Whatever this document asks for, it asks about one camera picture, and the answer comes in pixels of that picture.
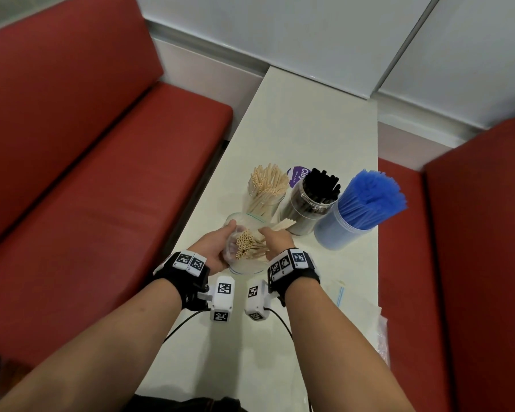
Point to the black left wristband with markers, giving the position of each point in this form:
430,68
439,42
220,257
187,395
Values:
182,278

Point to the person's dark clothing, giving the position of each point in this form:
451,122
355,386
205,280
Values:
184,404

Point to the small bunch of blue straws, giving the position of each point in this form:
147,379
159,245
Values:
371,197

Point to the person's left forearm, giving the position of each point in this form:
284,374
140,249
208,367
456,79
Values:
94,351

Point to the clear blue-zip bag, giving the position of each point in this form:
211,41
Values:
240,220

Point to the clear bag with white strips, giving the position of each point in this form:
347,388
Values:
356,304

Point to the black wristband with markers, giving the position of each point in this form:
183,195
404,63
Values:
294,274
182,278

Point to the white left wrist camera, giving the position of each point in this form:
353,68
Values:
221,302

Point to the person's right hand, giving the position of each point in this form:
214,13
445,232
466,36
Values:
279,240

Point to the person's right forearm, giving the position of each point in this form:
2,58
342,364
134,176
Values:
343,351

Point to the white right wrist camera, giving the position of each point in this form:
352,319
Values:
255,304

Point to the red sofa beside plant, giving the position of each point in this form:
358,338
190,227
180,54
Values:
485,270

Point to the person's left hand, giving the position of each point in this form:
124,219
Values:
214,248

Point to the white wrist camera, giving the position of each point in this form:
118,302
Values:
221,302
255,304

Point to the small bunch of black straws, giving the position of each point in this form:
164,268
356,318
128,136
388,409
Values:
322,184

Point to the black right wristband with markers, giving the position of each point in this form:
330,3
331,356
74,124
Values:
294,274

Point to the frosted plastic jar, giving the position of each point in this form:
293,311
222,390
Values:
334,235

